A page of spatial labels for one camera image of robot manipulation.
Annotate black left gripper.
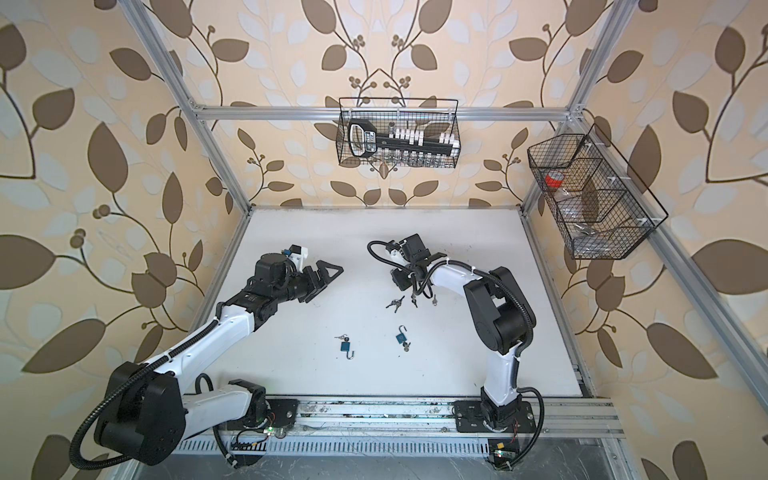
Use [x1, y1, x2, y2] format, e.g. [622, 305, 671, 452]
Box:
[271, 260, 343, 306]

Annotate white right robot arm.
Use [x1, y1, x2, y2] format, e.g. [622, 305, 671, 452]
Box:
[384, 258, 536, 432]

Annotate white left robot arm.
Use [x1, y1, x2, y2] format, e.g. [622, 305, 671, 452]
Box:
[69, 246, 344, 470]

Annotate black padlock silver keys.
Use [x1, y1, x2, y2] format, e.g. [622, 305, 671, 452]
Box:
[386, 296, 405, 313]

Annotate blue padlock with keys right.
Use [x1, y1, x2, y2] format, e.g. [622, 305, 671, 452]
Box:
[396, 325, 411, 352]

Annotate blue padlock with keys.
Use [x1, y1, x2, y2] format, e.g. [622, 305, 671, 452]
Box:
[396, 325, 411, 352]
[336, 334, 355, 360]

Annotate blue padlock with keys left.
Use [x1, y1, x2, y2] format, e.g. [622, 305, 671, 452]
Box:
[336, 334, 355, 360]

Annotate red capped clear bottle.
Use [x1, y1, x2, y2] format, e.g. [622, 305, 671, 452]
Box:
[544, 170, 598, 212]

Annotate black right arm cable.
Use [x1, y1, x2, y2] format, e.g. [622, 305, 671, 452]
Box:
[367, 239, 538, 355]

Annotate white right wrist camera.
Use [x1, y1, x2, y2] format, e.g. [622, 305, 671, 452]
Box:
[387, 234, 431, 266]

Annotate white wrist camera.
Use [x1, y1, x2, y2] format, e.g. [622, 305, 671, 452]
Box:
[387, 234, 431, 266]
[283, 245, 309, 271]

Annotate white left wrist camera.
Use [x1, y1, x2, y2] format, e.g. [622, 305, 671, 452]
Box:
[283, 245, 309, 271]

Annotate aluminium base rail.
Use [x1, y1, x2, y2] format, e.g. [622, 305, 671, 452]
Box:
[128, 394, 628, 460]

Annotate black wire basket rear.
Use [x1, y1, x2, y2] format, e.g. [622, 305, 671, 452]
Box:
[335, 95, 462, 169]

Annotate black wire basket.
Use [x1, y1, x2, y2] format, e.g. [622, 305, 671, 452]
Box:
[335, 95, 462, 169]
[527, 125, 668, 260]

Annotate black wire basket right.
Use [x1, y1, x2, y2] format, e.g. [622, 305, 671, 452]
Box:
[527, 125, 668, 260]

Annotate aluminium frame profile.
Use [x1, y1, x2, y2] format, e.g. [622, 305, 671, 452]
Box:
[119, 1, 767, 406]

